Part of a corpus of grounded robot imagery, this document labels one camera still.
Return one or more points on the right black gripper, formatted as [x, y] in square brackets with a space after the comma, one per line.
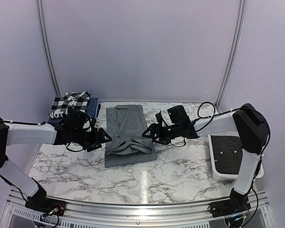
[152, 134]

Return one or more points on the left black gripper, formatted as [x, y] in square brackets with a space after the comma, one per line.
[95, 139]

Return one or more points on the grey long sleeve shirt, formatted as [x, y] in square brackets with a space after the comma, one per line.
[125, 124]

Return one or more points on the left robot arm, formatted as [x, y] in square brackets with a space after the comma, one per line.
[71, 130]

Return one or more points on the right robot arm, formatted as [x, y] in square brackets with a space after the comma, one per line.
[250, 124]

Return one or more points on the blue folded shirt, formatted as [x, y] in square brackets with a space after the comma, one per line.
[92, 110]

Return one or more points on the black white plaid shirt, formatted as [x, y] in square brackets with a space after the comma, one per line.
[71, 100]

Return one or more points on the white plastic laundry basket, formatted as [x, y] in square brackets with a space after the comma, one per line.
[247, 169]

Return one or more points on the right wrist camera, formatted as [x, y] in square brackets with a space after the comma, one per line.
[178, 117]

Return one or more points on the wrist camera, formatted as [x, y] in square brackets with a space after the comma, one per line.
[75, 120]
[178, 117]

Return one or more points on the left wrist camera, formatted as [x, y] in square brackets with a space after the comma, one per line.
[75, 120]

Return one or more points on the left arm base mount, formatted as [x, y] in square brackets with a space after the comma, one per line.
[47, 206]

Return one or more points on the aluminium front frame rail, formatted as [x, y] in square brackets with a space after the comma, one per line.
[77, 214]

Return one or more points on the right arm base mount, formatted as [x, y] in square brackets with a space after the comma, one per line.
[228, 207]

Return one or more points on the right aluminium corner post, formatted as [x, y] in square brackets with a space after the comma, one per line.
[233, 51]

